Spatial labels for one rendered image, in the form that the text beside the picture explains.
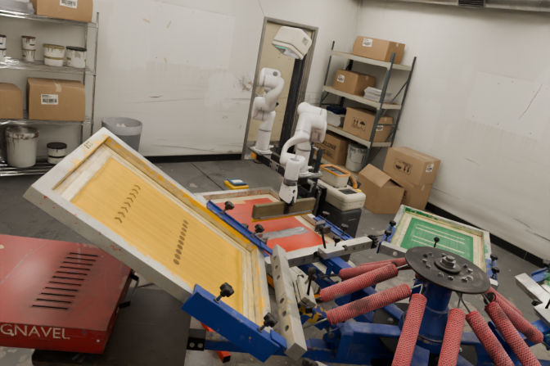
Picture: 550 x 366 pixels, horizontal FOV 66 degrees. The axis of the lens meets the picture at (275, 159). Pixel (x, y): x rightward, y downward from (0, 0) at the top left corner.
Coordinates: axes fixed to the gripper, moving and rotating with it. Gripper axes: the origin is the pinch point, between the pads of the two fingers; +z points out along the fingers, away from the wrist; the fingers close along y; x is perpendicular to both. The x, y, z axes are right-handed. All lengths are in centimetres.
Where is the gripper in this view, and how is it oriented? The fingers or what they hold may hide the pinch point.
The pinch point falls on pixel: (284, 209)
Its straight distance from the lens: 231.4
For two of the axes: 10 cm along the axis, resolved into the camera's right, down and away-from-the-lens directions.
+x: -8.1, 0.4, -5.9
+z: -1.8, 9.4, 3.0
